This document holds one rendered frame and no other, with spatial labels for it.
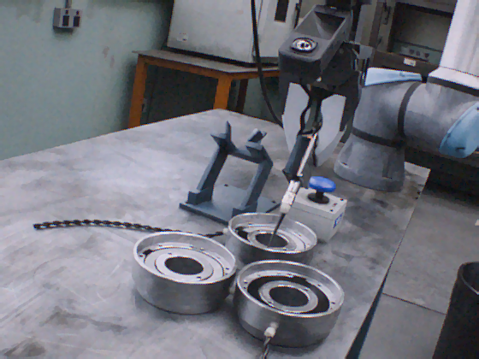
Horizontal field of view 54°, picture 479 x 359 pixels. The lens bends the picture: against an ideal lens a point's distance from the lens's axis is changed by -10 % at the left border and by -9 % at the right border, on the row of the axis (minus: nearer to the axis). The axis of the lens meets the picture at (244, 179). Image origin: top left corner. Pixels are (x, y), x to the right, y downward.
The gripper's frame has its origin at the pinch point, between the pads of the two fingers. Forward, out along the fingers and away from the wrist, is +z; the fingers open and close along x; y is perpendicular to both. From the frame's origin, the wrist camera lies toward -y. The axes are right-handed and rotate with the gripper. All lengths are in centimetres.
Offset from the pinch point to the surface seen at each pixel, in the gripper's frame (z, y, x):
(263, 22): -11, 193, 101
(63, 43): 11, 115, 166
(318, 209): 8.8, 7.2, -1.0
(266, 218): 9.6, 0.6, 3.5
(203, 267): 10.3, -14.8, 3.1
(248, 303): 9.6, -18.7, -4.1
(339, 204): 8.6, 11.4, -2.6
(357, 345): 63, 63, -6
